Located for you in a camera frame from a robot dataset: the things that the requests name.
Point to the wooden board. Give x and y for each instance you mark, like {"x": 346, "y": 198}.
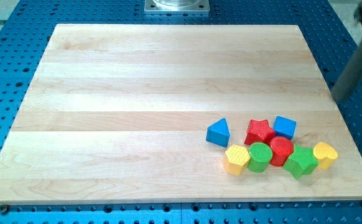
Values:
{"x": 119, "y": 114}

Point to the yellow heart block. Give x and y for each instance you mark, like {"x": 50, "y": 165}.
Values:
{"x": 325, "y": 154}

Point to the blue triangle block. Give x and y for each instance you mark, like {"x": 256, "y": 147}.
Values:
{"x": 218, "y": 133}

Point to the yellow hexagon block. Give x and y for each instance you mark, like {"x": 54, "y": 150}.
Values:
{"x": 236, "y": 159}

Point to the red star block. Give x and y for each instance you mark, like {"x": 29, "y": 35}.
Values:
{"x": 259, "y": 131}

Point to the green cylinder block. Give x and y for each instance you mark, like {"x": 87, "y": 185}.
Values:
{"x": 261, "y": 155}

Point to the blue cube block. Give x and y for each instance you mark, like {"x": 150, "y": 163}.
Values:
{"x": 284, "y": 127}

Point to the red cylinder block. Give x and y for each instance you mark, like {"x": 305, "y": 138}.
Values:
{"x": 281, "y": 148}

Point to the green star block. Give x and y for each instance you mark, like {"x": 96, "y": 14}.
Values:
{"x": 300, "y": 162}

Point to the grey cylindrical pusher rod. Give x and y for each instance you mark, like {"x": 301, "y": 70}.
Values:
{"x": 350, "y": 77}

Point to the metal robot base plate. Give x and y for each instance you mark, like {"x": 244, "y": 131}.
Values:
{"x": 157, "y": 6}

